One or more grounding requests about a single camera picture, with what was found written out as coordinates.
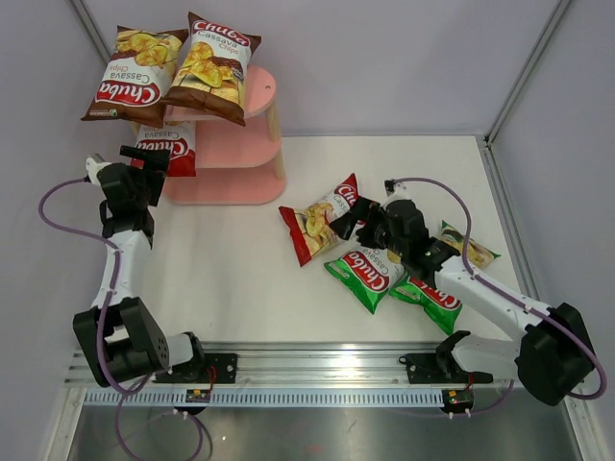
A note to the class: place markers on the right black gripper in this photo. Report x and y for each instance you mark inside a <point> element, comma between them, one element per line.
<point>362,209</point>

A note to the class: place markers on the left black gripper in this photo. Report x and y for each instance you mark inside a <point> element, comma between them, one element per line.
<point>157,163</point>

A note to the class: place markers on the red Chuba chips bag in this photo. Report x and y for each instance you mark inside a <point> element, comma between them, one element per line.
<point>309,228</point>
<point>177,137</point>

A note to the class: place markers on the brown Chuba chips bag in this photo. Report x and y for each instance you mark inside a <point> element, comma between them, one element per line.
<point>138,75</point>
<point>213,75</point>

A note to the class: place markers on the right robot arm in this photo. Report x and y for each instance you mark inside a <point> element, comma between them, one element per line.
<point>547,349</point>

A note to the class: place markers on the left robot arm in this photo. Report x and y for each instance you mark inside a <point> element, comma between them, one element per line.
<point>119,336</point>

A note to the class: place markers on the pink three-tier wooden shelf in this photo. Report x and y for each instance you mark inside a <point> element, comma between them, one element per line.
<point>234,165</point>

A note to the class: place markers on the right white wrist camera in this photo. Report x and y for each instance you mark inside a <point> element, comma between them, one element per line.
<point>395,190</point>

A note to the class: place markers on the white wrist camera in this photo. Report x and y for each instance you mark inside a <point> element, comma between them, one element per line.
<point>395,190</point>
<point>94,165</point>

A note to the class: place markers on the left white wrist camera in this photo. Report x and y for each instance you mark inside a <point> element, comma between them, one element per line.
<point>94,165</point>

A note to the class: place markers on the left aluminium frame post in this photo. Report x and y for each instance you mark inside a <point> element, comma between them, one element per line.
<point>91,29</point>

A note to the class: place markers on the aluminium frame post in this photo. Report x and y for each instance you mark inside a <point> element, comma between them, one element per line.
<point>537,53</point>
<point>91,29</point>

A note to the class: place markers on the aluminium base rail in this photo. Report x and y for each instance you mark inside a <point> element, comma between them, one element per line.
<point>283,375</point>

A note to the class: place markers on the right aluminium frame post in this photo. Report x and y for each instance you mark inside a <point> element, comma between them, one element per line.
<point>537,53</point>

